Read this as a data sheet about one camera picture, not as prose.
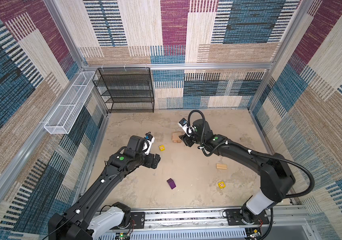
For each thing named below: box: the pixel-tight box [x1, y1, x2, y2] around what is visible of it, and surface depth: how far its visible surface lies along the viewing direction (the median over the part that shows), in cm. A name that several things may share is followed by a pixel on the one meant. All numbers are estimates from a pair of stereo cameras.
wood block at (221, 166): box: [216, 163, 228, 170], surface depth 92 cm
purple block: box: [166, 178, 176, 190], surface depth 86 cm
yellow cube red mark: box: [218, 181, 226, 189], surface depth 85 cm
